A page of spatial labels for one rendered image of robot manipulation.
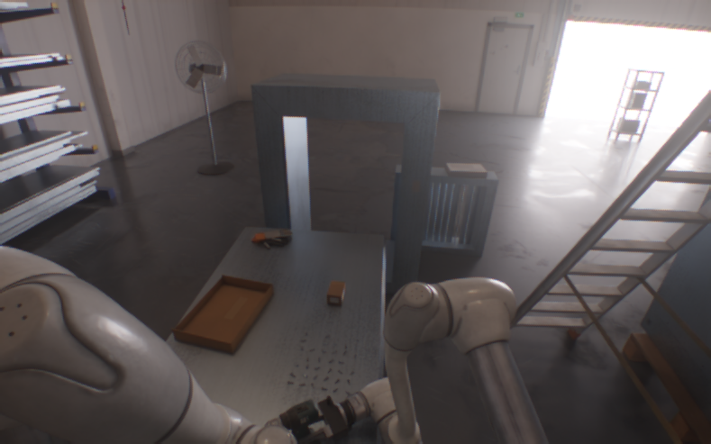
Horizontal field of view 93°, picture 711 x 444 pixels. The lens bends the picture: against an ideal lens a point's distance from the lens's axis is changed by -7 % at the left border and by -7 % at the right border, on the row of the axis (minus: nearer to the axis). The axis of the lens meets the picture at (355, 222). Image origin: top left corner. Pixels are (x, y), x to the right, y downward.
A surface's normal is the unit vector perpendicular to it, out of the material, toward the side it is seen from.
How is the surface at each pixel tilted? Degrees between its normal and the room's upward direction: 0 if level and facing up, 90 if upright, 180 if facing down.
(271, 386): 0
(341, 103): 90
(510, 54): 90
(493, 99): 90
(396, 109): 90
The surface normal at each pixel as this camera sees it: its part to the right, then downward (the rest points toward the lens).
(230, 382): 0.02, -0.88
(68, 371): 0.77, 0.07
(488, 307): 0.18, -0.52
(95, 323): 0.88, -0.46
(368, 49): -0.14, 0.47
